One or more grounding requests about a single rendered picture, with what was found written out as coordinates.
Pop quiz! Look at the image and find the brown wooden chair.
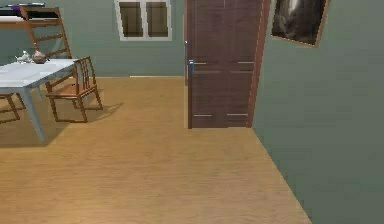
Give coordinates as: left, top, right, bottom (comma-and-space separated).
44, 55, 104, 124
0, 92, 27, 124

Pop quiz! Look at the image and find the dark brown room door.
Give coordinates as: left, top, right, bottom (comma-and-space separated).
184, 0, 272, 130

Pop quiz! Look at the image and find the white framed window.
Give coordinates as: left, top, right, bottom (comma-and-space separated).
114, 0, 173, 42

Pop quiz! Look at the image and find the brown round pot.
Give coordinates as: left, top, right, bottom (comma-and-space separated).
31, 49, 48, 65

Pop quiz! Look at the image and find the brown wooden shelf unit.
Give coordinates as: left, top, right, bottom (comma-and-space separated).
0, 2, 73, 61

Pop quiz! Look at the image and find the white dining table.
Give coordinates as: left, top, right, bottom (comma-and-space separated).
0, 58, 81, 142

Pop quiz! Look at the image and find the white small figurine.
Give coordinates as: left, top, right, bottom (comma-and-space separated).
15, 50, 34, 64

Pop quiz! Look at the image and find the dark framed wall picture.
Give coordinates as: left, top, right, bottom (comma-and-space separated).
270, 0, 331, 48

